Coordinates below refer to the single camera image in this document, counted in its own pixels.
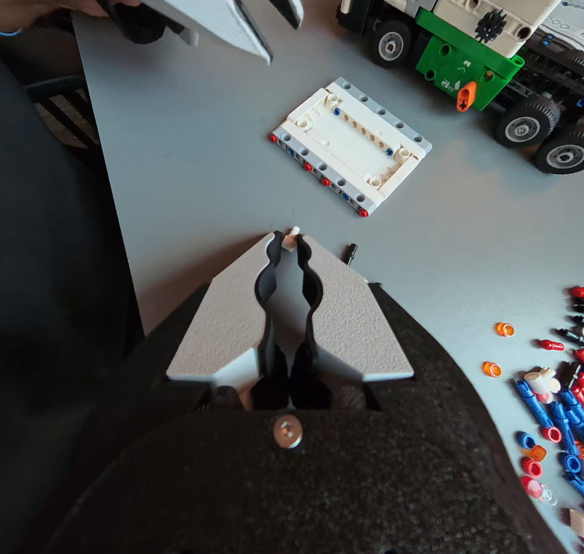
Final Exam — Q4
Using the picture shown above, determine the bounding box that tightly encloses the pile of small lego pieces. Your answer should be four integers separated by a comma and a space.
515, 285, 584, 529

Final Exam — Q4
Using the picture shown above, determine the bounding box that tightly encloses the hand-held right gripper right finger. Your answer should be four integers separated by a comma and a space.
290, 233, 416, 411

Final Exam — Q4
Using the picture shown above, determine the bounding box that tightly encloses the white grey lego panel assembly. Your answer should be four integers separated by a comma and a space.
269, 77, 433, 218

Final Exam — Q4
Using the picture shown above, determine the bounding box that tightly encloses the white green lego truck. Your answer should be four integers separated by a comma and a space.
337, 0, 584, 176

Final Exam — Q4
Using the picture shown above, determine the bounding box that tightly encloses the dark striped object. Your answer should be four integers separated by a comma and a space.
34, 86, 101, 150

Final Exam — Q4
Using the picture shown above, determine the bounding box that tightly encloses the person's dark trouser leg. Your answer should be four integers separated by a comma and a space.
0, 61, 147, 472

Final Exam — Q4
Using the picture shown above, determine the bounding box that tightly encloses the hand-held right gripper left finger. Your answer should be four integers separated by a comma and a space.
165, 231, 292, 411

